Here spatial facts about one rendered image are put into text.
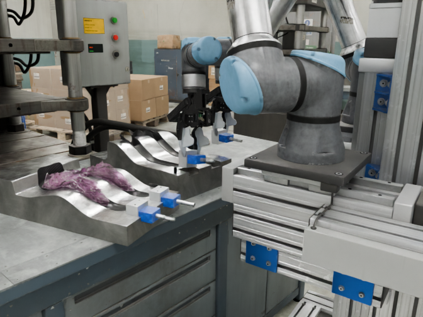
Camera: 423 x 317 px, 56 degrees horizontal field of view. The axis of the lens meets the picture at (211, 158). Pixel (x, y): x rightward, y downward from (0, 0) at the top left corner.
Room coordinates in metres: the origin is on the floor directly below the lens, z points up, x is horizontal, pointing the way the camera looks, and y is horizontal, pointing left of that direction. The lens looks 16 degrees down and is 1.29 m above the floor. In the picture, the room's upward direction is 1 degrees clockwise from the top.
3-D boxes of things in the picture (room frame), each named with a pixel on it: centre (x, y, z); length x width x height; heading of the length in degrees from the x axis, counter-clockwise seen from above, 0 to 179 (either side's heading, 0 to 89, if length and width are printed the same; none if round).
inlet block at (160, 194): (1.05, 0.10, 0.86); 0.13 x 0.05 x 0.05; 65
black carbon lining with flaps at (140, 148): (1.41, 0.20, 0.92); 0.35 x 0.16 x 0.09; 48
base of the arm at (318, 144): (0.88, -0.23, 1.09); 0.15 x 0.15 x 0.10
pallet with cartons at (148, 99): (6.40, 1.41, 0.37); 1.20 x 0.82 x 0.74; 68
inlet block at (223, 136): (1.50, -0.06, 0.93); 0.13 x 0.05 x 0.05; 48
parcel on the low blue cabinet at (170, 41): (8.83, 0.93, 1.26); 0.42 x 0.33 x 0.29; 60
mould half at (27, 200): (1.11, 0.38, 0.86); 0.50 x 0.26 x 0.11; 65
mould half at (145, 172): (1.43, 0.20, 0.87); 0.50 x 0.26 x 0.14; 48
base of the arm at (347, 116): (1.29, -0.50, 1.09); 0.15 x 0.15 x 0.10
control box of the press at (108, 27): (2.05, 0.58, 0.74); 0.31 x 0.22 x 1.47; 138
